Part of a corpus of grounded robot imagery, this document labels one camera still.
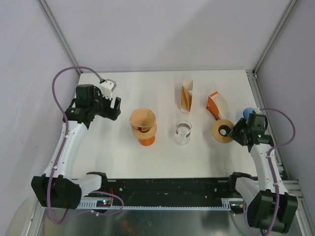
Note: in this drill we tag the frame post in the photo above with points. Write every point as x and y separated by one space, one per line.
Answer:
51 19
288 11

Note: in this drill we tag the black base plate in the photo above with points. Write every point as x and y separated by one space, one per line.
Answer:
172 192

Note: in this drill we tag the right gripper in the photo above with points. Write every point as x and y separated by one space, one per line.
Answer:
234 132

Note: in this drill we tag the white coffee filter pack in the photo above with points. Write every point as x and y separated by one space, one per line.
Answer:
217 106

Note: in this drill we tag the brown coffee filter pack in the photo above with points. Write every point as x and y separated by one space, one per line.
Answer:
186 96

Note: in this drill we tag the brown paper coffee filter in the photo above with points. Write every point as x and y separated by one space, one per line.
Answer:
142 113

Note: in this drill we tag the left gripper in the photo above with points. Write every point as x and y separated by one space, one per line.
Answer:
110 112

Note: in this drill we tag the blue glass dripper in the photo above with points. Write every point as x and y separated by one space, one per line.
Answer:
247 112

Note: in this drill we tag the orange glass beaker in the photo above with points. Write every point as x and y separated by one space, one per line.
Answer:
147 142

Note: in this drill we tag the grey cable duct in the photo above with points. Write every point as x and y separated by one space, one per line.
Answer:
95 203

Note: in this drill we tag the clear glass dripper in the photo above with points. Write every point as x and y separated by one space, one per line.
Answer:
183 132

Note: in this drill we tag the right frame post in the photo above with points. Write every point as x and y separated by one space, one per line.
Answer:
288 11

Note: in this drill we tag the pink glass dripper cone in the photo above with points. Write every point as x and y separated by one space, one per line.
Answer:
142 125

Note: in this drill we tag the left frame post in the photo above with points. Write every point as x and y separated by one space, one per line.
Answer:
51 19

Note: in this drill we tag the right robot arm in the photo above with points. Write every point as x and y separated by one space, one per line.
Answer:
269 206

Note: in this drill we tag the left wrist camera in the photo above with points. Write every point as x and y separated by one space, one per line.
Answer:
107 87

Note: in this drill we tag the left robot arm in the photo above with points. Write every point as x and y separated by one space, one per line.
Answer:
56 187

